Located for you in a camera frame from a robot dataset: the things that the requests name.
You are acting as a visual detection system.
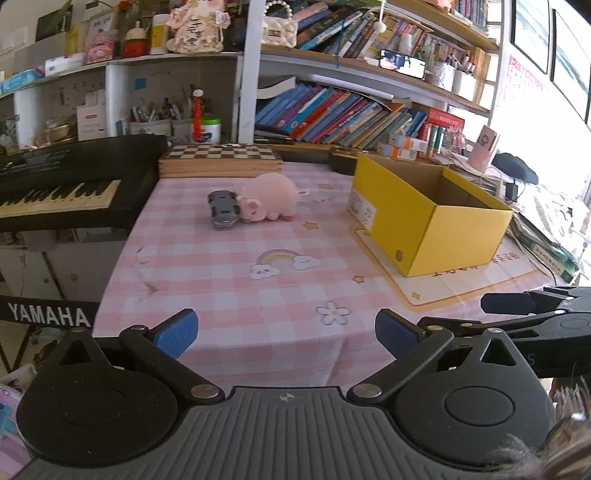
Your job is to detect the white quilted handbag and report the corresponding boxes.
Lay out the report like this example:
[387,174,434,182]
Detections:
[262,0,298,48]

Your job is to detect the yellow cardboard box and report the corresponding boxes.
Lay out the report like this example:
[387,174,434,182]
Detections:
[348,154,513,277]

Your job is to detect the grey toy car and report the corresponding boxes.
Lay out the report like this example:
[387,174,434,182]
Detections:
[207,190,240,230]

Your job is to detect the pile of books and papers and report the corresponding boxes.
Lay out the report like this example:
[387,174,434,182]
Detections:
[433,151,590,286]

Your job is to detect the wooden chess board box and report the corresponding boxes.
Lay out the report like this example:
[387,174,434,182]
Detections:
[158,144,283,178]

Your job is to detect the white pen holder box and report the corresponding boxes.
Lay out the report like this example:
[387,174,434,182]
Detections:
[129,120,172,137]

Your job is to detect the black Yamaha keyboard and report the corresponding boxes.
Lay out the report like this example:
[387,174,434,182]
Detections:
[1,135,168,329]

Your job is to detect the pink checkered table mat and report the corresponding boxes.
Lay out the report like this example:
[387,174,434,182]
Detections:
[94,163,549,389]

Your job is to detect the pink plush pig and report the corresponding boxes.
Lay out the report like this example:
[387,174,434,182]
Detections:
[236,173,310,223]

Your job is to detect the row of leaning books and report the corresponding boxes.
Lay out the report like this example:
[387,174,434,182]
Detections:
[254,82,465,150]

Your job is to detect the lucky cat figurine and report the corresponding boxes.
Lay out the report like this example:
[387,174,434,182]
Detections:
[166,1,230,55]

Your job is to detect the white bookshelf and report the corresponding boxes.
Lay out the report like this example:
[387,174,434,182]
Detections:
[1,1,494,152]

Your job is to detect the pink pen holder cup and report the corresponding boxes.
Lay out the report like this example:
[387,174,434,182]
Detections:
[468,126,499,173]

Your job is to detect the green lid white jar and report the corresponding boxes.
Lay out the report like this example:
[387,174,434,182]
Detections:
[199,115,221,145]

